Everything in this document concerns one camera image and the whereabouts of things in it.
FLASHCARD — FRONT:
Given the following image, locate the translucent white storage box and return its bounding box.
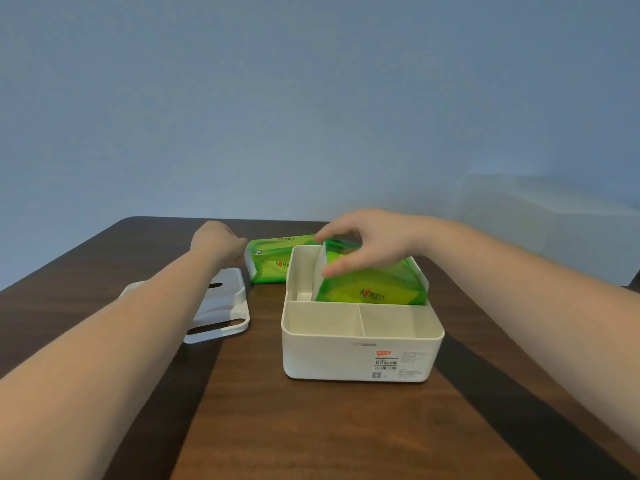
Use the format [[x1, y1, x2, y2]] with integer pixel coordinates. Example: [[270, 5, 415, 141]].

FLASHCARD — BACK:
[[457, 173, 640, 288]]

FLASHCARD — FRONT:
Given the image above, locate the white plastic organizer box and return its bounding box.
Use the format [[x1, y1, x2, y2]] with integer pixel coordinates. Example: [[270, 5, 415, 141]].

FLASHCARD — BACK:
[[280, 244, 446, 384]]

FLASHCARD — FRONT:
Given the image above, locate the person's left hand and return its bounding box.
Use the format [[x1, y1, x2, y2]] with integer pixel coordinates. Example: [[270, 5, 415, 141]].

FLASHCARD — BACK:
[[190, 221, 249, 276]]

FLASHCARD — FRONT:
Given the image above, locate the white slotted box lid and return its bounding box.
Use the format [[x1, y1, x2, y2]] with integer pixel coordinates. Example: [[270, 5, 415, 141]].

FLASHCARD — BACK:
[[119, 267, 251, 345]]

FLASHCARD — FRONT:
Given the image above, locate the green tissue pack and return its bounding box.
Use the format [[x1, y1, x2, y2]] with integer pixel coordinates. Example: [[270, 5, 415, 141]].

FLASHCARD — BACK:
[[312, 238, 430, 307], [244, 234, 324, 286]]

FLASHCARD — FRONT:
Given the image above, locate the person's right forearm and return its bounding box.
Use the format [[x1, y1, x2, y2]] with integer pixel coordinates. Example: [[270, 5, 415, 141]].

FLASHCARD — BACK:
[[420, 215, 640, 453]]

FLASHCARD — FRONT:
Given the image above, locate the person's right hand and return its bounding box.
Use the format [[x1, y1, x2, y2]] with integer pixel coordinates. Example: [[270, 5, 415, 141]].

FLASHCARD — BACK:
[[313, 209, 432, 279]]

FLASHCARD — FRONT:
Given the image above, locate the person's left forearm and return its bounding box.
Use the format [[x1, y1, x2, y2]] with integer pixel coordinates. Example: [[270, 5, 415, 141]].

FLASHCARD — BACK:
[[0, 247, 228, 480]]

